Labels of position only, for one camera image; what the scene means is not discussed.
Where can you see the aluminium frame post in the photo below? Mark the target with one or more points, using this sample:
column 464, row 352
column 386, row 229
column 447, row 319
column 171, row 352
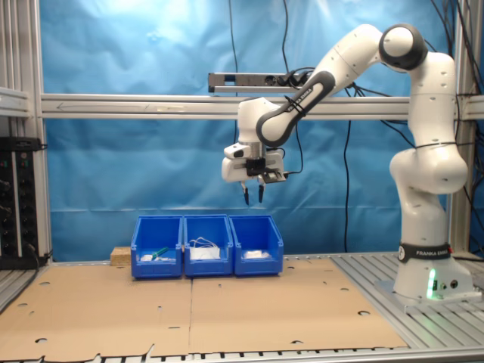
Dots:
column 459, row 227
column 9, row 38
column 32, row 56

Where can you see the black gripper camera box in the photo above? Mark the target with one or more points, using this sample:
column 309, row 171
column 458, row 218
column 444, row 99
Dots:
column 273, row 176

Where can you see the long white printed packet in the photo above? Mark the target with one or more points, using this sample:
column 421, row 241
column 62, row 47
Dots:
column 146, row 258

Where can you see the blue plastic storage bin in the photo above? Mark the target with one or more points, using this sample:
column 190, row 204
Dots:
column 157, row 269
column 208, row 267
column 259, row 266

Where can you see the brown cardboard sheet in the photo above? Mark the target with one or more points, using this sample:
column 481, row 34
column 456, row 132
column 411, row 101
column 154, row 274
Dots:
column 283, row 314
column 94, row 310

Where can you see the black electronics rack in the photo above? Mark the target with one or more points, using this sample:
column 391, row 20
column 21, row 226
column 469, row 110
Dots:
column 19, row 208

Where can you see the loose green syringe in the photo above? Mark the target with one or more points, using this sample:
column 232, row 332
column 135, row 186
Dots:
column 162, row 250

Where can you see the chipboard wood block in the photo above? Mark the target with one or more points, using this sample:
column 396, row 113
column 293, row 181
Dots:
column 121, row 257

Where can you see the aluminium side rail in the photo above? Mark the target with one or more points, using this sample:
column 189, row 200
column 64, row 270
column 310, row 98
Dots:
column 15, row 102

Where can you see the horizontal aluminium beam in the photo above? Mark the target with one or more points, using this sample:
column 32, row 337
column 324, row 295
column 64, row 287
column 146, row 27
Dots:
column 113, row 107

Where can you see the white printed cotton packet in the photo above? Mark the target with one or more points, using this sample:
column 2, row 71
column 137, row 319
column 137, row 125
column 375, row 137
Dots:
column 257, row 254

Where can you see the stack of white face masks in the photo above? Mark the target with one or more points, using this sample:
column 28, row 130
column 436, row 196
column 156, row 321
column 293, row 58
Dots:
column 206, row 254

